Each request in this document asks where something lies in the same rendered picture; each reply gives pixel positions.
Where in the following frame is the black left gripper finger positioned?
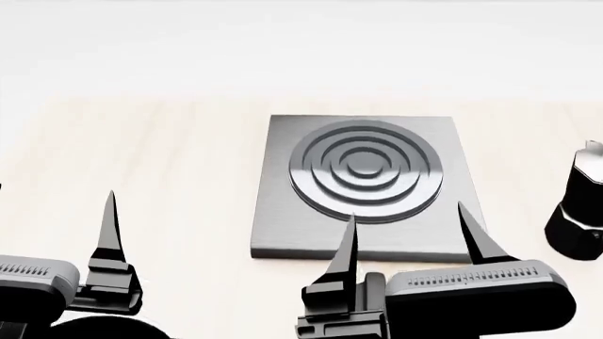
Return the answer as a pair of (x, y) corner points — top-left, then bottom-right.
(84, 189), (132, 292)

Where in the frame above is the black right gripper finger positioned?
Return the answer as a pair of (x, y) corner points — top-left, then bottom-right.
(301, 212), (360, 315)
(457, 201), (512, 266)

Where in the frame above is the grey square stove plate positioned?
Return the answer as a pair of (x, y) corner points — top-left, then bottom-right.
(248, 113), (490, 265)

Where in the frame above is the black moka pot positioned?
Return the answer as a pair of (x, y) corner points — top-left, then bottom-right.
(544, 138), (603, 263)

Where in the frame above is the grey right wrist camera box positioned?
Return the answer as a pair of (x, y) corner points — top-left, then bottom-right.
(384, 259), (579, 339)

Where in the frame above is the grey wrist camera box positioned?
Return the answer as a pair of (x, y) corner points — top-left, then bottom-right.
(0, 254), (82, 319)
(384, 259), (579, 339)

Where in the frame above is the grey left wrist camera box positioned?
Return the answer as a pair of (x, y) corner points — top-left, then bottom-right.
(0, 254), (82, 319)

